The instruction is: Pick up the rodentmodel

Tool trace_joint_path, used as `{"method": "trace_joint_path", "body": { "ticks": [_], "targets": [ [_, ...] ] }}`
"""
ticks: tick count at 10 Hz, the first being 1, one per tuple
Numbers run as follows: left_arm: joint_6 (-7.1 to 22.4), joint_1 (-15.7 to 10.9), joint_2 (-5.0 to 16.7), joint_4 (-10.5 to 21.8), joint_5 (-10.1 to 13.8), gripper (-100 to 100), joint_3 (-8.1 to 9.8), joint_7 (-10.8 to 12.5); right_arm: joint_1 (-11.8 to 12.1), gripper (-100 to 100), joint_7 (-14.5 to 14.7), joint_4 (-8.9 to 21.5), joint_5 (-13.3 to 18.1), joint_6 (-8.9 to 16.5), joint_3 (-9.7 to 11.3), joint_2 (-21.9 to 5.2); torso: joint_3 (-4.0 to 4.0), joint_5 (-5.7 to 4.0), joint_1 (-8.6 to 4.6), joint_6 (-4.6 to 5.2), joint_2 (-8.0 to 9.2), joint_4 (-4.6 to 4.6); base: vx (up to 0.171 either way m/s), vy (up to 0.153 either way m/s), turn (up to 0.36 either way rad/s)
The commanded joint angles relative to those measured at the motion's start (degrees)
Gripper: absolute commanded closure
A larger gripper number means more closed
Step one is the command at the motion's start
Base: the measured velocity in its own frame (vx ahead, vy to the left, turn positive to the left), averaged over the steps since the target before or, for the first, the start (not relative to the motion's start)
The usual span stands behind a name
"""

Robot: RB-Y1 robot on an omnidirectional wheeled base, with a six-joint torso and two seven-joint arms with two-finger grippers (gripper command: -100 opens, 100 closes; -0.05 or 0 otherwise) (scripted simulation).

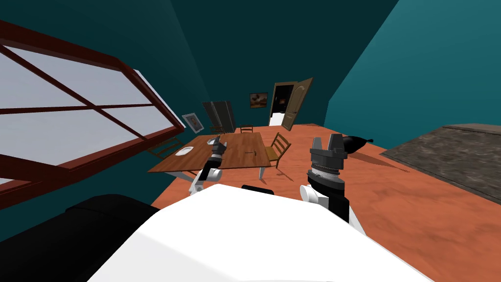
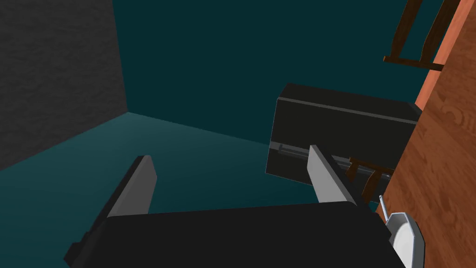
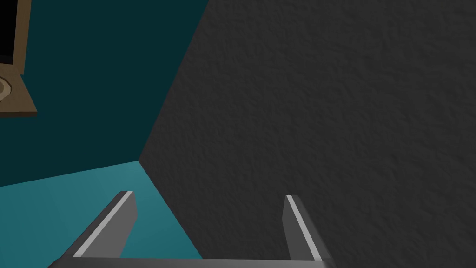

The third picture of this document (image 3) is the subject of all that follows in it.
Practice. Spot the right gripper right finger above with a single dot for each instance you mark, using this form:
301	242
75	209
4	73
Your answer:
299	238

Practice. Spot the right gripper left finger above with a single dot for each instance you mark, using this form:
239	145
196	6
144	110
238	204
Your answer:
111	230

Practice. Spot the brown framed window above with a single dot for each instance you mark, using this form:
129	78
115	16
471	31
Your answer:
18	85

